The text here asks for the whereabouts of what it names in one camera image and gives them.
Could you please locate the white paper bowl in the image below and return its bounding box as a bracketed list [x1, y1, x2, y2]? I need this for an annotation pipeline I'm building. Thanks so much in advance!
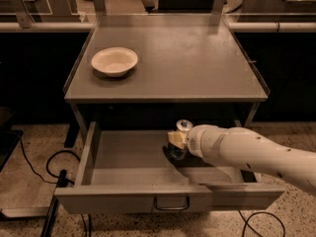
[91, 47, 138, 77]

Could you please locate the black cable floor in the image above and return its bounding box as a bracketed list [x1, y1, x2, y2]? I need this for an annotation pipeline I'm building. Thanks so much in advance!
[13, 130, 82, 186]
[237, 209, 286, 237]

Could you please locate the redbull can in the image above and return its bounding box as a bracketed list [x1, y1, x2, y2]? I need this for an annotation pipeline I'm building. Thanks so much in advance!
[167, 118, 195, 160]

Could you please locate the black cable left floor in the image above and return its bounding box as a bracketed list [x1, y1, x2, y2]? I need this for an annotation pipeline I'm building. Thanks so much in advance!
[13, 130, 82, 186]

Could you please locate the black drawer handle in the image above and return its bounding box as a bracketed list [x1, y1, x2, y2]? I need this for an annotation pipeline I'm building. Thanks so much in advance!
[153, 197, 191, 211]

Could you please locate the dark object left edge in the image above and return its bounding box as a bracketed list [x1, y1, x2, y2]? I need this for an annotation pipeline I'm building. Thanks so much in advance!
[0, 107, 23, 172]

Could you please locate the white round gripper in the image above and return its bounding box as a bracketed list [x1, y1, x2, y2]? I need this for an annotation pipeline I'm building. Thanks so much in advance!
[167, 124, 226, 166]

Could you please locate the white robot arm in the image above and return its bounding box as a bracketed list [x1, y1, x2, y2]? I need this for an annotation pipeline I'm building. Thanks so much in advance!
[168, 124, 316, 196]

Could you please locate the white horizontal rail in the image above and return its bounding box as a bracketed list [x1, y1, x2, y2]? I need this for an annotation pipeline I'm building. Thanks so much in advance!
[0, 22, 316, 33]

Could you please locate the black power strip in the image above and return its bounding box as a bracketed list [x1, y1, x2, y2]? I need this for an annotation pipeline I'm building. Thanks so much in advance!
[40, 170, 67, 237]

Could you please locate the black cable right floor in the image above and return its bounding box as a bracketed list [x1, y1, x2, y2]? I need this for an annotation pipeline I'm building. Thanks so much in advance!
[237, 209, 286, 237]

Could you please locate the open grey top drawer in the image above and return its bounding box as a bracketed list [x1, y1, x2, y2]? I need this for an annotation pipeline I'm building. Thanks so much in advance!
[55, 121, 284, 214]

